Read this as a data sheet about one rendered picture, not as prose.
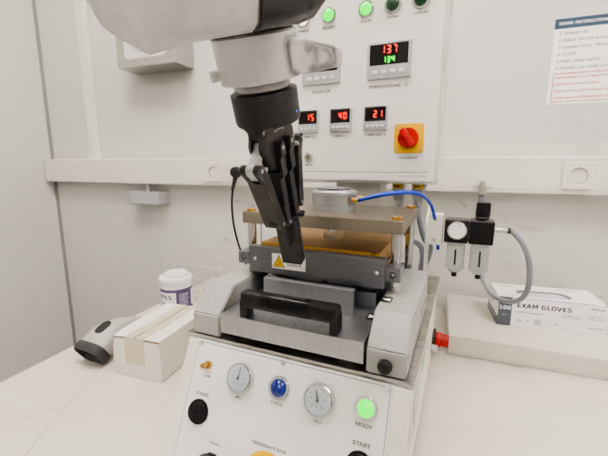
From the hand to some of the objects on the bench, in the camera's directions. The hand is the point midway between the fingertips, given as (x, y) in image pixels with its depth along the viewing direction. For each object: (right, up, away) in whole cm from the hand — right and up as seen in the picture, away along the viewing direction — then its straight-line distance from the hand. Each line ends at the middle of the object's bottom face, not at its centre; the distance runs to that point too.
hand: (290, 240), depth 50 cm
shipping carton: (-30, -28, +33) cm, 53 cm away
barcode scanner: (-43, -27, +38) cm, 63 cm away
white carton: (+63, -22, +42) cm, 79 cm away
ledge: (+80, -28, +34) cm, 91 cm away
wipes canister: (-33, -25, +51) cm, 66 cm away
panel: (-4, -34, -5) cm, 35 cm away
